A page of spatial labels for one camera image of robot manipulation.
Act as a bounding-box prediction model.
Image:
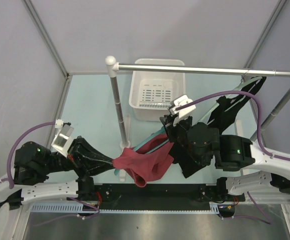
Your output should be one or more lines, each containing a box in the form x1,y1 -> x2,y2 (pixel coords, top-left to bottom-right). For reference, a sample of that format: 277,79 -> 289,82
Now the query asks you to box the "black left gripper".
42,135 -> 121,181

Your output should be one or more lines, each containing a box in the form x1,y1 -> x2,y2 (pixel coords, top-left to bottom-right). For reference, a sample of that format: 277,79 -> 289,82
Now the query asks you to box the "teal plastic hanger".
114,127 -> 169,177

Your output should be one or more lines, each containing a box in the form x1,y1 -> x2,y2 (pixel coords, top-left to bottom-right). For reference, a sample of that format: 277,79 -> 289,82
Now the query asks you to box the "red tank top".
112,133 -> 174,188

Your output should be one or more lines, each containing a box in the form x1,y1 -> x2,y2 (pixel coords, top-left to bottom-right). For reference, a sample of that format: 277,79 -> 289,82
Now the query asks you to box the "black tank top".
170,77 -> 266,178

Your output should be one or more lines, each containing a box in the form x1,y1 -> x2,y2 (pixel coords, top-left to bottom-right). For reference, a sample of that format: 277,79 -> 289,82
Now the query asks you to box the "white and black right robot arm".
159,115 -> 290,201

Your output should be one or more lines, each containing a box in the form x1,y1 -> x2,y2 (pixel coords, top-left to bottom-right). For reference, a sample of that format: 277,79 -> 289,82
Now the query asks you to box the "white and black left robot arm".
0,136 -> 114,210

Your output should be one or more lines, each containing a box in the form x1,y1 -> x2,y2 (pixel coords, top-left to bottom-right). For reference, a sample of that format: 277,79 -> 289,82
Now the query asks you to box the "white plastic basket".
129,71 -> 186,122

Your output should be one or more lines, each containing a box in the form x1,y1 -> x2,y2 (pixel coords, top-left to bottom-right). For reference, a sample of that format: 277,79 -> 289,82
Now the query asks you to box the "silver and white clothes rack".
104,56 -> 290,182

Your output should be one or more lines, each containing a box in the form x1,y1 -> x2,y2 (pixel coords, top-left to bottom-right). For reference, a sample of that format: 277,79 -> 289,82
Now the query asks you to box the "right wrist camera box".
168,94 -> 196,127

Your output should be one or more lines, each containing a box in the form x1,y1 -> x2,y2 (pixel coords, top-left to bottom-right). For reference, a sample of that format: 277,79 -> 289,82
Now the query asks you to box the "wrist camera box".
168,94 -> 196,127
51,119 -> 74,157

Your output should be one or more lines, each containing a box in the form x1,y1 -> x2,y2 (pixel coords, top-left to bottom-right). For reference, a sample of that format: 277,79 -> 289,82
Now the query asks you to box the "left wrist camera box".
51,119 -> 74,157

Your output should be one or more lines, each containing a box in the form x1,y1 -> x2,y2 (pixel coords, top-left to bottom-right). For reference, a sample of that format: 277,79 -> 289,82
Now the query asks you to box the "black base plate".
77,183 -> 235,211

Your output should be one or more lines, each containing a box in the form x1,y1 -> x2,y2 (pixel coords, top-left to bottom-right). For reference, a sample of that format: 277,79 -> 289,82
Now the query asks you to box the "white slotted cable duct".
31,201 -> 222,216

